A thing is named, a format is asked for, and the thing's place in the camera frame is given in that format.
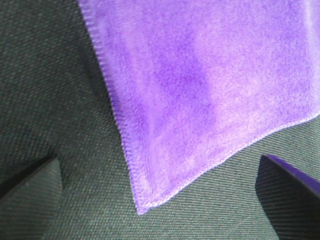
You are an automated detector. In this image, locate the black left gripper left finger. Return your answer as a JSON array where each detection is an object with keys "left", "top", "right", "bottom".
[{"left": 0, "top": 155, "right": 63, "bottom": 240}]

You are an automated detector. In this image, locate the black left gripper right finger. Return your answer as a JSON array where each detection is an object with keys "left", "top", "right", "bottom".
[{"left": 255, "top": 154, "right": 320, "bottom": 240}]

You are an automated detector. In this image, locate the purple microfiber towel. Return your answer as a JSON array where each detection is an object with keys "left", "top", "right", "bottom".
[{"left": 78, "top": 0, "right": 320, "bottom": 215}]

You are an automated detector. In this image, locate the black table cloth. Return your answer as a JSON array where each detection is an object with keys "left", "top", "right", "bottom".
[{"left": 0, "top": 0, "right": 320, "bottom": 240}]

